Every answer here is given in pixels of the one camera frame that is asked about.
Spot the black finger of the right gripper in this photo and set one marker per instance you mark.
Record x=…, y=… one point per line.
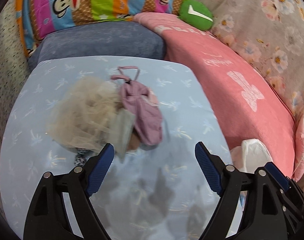
x=282, y=182

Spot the green plush with swoosh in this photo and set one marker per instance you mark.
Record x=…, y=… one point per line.
x=196, y=14

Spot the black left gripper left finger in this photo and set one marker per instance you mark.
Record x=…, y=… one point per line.
x=61, y=206

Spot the light blue palm-print pillow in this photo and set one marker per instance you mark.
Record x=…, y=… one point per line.
x=154, y=192

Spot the purple face mask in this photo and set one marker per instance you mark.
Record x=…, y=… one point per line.
x=141, y=101

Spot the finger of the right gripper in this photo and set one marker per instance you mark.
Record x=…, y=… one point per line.
x=289, y=212

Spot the white trash bag bin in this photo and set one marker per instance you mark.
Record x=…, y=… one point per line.
x=250, y=155

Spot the colourful monkey cartoon quilt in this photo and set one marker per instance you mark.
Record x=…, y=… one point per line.
x=38, y=18

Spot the beige tulle with pearls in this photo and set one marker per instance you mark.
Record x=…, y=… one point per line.
x=82, y=118

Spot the small pink pillow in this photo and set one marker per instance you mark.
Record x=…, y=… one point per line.
x=299, y=150

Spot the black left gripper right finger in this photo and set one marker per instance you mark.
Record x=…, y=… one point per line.
x=263, y=216

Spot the leopard print scrunchie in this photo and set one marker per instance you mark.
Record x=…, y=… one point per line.
x=81, y=157

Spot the dark blue cushion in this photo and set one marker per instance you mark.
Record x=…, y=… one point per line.
x=121, y=38

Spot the grey floral bedsheet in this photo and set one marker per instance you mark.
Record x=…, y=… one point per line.
x=269, y=35

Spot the pink towel blanket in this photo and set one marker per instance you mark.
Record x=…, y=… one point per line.
x=245, y=105

